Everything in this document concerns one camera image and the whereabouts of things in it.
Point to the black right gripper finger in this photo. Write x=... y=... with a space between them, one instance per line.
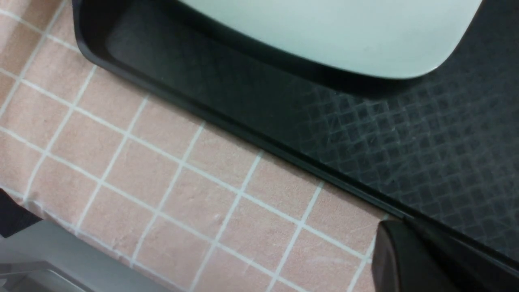
x=411 y=256

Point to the large white square plate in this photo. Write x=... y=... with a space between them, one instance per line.
x=399 y=39

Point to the black plastic serving tray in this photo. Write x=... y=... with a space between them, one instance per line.
x=443 y=147

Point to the pink checkered tablecloth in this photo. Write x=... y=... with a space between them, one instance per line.
x=182 y=202

